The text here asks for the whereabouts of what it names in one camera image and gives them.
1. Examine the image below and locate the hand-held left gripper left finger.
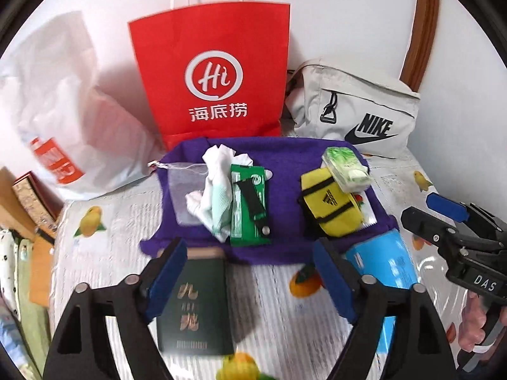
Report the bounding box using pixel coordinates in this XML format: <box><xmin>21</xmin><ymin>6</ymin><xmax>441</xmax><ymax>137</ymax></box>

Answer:
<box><xmin>42</xmin><ymin>237</ymin><xmax>188</xmax><ymax>380</ymax></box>

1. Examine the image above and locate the fruit-print tablecloth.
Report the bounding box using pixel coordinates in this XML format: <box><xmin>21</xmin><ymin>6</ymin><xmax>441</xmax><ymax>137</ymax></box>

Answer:
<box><xmin>48</xmin><ymin>154</ymin><xmax>472</xmax><ymax>380</ymax></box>

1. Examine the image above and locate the grey waist bag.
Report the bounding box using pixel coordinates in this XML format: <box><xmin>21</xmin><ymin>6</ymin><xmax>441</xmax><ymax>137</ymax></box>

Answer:
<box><xmin>285</xmin><ymin>59</ymin><xmax>421</xmax><ymax>160</ymax></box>

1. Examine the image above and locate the purple towel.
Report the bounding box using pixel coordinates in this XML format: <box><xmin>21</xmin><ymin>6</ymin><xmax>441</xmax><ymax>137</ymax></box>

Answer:
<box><xmin>139</xmin><ymin>136</ymin><xmax>401</xmax><ymax>266</ymax></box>

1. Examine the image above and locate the green wipes packet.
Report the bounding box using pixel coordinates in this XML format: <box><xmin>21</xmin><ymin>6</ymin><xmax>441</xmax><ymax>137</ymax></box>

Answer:
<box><xmin>230</xmin><ymin>164</ymin><xmax>272</xmax><ymax>246</ymax></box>

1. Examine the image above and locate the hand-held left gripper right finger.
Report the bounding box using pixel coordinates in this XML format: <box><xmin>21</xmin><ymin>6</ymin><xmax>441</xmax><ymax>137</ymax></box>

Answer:
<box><xmin>312</xmin><ymin>237</ymin><xmax>454</xmax><ymax>380</ymax></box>

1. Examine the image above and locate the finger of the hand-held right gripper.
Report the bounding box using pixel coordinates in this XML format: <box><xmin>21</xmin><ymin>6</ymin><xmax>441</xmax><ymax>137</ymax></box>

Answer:
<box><xmin>427</xmin><ymin>192</ymin><xmax>504</xmax><ymax>242</ymax></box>
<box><xmin>400</xmin><ymin>206</ymin><xmax>468</xmax><ymax>250</ymax></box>

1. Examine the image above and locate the black watch strap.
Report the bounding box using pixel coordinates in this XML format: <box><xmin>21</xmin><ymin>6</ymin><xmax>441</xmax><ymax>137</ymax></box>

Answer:
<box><xmin>237</xmin><ymin>178</ymin><xmax>272</xmax><ymax>235</ymax></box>

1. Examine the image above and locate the white plastic shopping bag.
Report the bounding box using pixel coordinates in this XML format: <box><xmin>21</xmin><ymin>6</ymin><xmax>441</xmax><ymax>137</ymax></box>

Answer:
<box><xmin>0</xmin><ymin>11</ymin><xmax>165</xmax><ymax>200</ymax></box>

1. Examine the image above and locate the light blue bedding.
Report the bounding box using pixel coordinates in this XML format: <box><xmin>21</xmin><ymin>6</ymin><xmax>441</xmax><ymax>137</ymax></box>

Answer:
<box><xmin>0</xmin><ymin>309</ymin><xmax>28</xmax><ymax>380</ymax></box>

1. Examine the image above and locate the patterned book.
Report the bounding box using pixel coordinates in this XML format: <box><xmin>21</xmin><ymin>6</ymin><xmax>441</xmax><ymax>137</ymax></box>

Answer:
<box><xmin>11</xmin><ymin>171</ymin><xmax>60</xmax><ymax>228</ymax></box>

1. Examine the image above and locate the wooden headboard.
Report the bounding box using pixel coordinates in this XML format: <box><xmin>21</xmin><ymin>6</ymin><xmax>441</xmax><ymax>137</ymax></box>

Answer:
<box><xmin>0</xmin><ymin>166</ymin><xmax>24</xmax><ymax>230</ymax></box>

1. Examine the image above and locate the small green tissue packet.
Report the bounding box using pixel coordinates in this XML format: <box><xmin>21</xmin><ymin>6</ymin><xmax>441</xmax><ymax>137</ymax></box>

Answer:
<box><xmin>322</xmin><ymin>146</ymin><xmax>373</xmax><ymax>194</ymax></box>

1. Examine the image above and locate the clear mesh drawstring pouch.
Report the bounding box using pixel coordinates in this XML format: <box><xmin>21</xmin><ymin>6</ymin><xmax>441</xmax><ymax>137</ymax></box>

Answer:
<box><xmin>148</xmin><ymin>160</ymin><xmax>274</xmax><ymax>226</ymax></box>

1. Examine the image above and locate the floral white pillow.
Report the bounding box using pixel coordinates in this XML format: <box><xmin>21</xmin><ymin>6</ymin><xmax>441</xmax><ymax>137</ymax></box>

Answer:
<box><xmin>0</xmin><ymin>227</ymin><xmax>20</xmax><ymax>321</ymax></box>

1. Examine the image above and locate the small fruit-print sachet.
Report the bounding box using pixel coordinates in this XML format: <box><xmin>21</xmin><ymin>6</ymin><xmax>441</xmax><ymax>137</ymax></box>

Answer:
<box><xmin>352</xmin><ymin>192</ymin><xmax>377</xmax><ymax>226</ymax></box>

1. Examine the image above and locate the green blanket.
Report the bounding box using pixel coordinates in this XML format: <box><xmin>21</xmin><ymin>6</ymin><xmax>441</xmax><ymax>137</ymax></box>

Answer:
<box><xmin>12</xmin><ymin>237</ymin><xmax>52</xmax><ymax>380</ymax></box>

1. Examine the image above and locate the dark green tin box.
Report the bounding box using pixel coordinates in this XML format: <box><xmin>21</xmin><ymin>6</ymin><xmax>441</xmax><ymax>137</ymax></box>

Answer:
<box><xmin>157</xmin><ymin>246</ymin><xmax>235</xmax><ymax>356</ymax></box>

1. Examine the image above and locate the small yellow bag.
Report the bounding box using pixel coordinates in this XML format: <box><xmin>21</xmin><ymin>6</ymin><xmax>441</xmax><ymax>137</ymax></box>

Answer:
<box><xmin>298</xmin><ymin>167</ymin><xmax>365</xmax><ymax>239</ymax></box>

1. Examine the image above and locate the red paper bag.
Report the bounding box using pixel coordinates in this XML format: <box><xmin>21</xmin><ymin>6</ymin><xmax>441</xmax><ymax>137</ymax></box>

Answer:
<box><xmin>127</xmin><ymin>0</ymin><xmax>292</xmax><ymax>153</ymax></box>

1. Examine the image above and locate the white sock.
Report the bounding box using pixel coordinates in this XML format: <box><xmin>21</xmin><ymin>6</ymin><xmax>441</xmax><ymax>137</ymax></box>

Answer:
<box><xmin>185</xmin><ymin>144</ymin><xmax>254</xmax><ymax>242</ymax></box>

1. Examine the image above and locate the wooden nightstand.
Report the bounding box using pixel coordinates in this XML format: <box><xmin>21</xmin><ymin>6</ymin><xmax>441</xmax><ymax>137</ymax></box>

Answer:
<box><xmin>29</xmin><ymin>230</ymin><xmax>56</xmax><ymax>307</ymax></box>

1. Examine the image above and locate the person's right hand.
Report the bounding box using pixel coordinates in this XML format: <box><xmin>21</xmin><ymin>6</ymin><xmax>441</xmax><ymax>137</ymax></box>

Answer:
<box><xmin>455</xmin><ymin>291</ymin><xmax>507</xmax><ymax>371</ymax></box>

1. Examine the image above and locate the blue tissue pack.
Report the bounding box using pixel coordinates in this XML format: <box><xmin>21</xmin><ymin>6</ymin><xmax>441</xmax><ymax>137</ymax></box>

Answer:
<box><xmin>344</xmin><ymin>231</ymin><xmax>420</xmax><ymax>355</ymax></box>

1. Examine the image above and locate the brown wooden door frame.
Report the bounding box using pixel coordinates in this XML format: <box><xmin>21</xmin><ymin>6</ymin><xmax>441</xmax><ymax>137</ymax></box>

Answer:
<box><xmin>399</xmin><ymin>0</ymin><xmax>441</xmax><ymax>92</ymax></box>

